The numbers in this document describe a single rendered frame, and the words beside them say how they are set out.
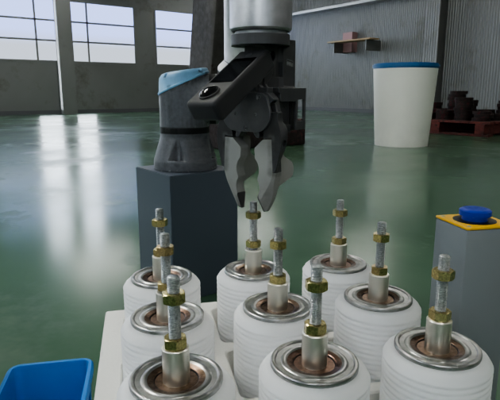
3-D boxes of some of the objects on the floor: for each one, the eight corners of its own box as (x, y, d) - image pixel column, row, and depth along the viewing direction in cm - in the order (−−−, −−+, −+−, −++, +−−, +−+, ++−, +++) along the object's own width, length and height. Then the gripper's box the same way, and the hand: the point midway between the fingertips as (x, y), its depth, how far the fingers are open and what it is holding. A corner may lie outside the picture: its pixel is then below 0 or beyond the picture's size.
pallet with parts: (485, 137, 535) (490, 90, 525) (386, 129, 639) (389, 90, 629) (528, 133, 587) (532, 90, 576) (430, 127, 690) (433, 90, 680)
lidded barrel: (395, 140, 502) (399, 66, 487) (447, 145, 457) (454, 63, 442) (355, 144, 469) (359, 63, 454) (407, 149, 424) (413, 61, 409)
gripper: (321, 36, 62) (317, 206, 66) (249, 40, 68) (249, 195, 73) (282, 29, 55) (279, 219, 60) (206, 36, 62) (209, 206, 66)
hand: (249, 199), depth 64 cm, fingers open, 3 cm apart
